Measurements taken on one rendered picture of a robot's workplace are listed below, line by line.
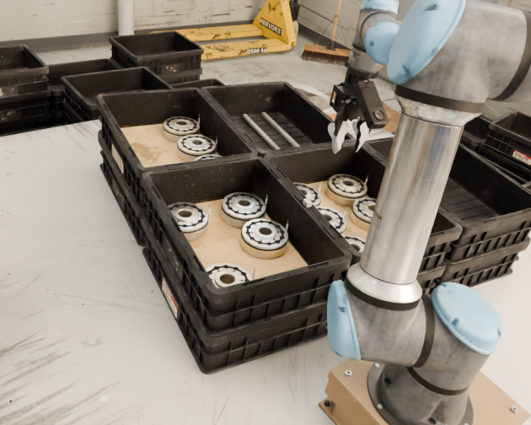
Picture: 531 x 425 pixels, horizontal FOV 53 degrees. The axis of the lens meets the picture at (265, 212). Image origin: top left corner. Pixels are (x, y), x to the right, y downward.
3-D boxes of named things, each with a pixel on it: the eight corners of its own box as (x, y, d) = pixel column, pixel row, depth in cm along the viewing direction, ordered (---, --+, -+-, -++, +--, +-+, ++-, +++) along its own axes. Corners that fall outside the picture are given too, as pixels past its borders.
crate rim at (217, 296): (353, 267, 104) (356, 258, 103) (211, 306, 91) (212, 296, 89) (260, 163, 131) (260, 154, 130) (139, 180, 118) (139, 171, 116)
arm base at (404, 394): (477, 405, 96) (501, 370, 90) (431, 452, 86) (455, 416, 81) (409, 348, 104) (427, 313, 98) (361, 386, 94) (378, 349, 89)
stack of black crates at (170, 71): (172, 104, 322) (175, 30, 296) (199, 126, 304) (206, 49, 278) (109, 116, 299) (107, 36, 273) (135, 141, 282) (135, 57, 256)
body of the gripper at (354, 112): (354, 105, 132) (367, 58, 125) (372, 121, 126) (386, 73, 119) (327, 107, 129) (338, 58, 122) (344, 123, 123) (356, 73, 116)
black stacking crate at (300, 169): (447, 270, 123) (463, 231, 117) (342, 302, 110) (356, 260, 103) (348, 179, 150) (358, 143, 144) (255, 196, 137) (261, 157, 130)
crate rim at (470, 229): (549, 214, 131) (553, 207, 130) (462, 238, 118) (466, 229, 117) (437, 137, 159) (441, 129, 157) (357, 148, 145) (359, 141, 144)
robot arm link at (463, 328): (485, 395, 85) (524, 339, 77) (404, 384, 84) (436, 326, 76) (463, 337, 95) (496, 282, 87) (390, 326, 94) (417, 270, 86)
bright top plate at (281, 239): (296, 244, 116) (296, 242, 115) (254, 253, 111) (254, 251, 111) (274, 217, 123) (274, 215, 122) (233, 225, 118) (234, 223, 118)
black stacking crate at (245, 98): (348, 178, 151) (357, 142, 144) (254, 195, 137) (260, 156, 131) (280, 115, 177) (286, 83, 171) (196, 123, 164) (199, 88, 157)
